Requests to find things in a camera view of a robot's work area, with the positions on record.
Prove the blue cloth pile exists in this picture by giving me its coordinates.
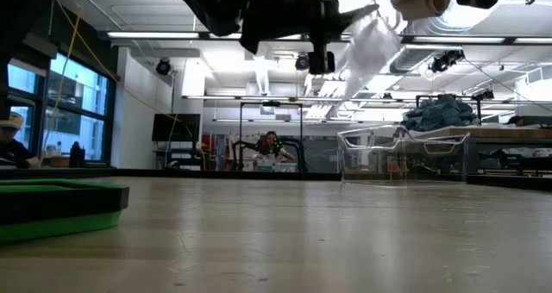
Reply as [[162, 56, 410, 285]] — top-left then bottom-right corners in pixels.
[[400, 93, 480, 133]]

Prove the green and black square tray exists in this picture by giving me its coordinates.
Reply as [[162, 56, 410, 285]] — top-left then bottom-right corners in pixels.
[[0, 178, 130, 246]]

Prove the ceiling light strip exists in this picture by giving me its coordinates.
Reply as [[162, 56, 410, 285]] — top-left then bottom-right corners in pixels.
[[512, 36, 552, 45], [107, 31, 200, 40], [209, 32, 303, 41], [412, 35, 506, 45]]

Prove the teal bin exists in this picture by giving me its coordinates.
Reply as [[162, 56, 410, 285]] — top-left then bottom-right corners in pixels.
[[254, 159, 298, 173]]

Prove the red object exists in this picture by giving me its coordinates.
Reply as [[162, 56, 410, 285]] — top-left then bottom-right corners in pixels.
[[200, 133, 216, 156]]

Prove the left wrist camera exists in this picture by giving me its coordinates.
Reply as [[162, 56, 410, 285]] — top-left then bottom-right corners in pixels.
[[306, 38, 336, 76]]

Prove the person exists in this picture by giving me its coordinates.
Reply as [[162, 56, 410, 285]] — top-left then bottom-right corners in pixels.
[[506, 114, 530, 128], [254, 130, 297, 165], [0, 110, 43, 169]]

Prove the workbench with wooden top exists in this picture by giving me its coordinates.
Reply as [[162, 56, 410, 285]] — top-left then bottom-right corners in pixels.
[[409, 126, 552, 176]]

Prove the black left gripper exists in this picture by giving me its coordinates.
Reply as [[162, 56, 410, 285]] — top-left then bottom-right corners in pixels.
[[239, 0, 381, 55]]

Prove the black ceiling spotlight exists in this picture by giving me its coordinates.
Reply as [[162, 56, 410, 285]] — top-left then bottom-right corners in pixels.
[[429, 49, 466, 73], [472, 88, 496, 102]]

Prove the black metal station frame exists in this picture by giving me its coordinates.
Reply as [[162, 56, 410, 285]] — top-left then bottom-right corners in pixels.
[[239, 100, 304, 173]]

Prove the clear plastic bin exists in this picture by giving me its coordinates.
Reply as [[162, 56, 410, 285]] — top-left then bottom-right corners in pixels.
[[336, 123, 471, 184]]

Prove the black computer monitor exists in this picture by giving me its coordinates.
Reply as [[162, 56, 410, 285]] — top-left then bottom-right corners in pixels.
[[151, 113, 202, 143]]

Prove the thin yellow cord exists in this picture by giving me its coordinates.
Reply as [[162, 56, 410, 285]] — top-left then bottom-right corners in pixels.
[[37, 12, 83, 169]]

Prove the dark bottle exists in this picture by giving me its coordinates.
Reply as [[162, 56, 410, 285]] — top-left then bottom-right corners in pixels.
[[69, 140, 86, 168]]

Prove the clear plastic bag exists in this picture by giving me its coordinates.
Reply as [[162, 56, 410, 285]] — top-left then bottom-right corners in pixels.
[[335, 12, 405, 101]]

